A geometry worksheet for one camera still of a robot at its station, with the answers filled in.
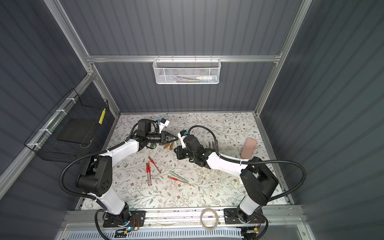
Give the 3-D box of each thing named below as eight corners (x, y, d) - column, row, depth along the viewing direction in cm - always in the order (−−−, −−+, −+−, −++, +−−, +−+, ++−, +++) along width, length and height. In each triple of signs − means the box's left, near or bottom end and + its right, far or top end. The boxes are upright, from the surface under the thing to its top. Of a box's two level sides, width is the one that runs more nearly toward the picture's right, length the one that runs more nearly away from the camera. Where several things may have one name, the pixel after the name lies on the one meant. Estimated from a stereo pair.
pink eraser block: (239, 157, 97) (241, 155, 95) (245, 139, 106) (246, 136, 104) (250, 161, 95) (252, 159, 93) (255, 142, 104) (257, 140, 102)
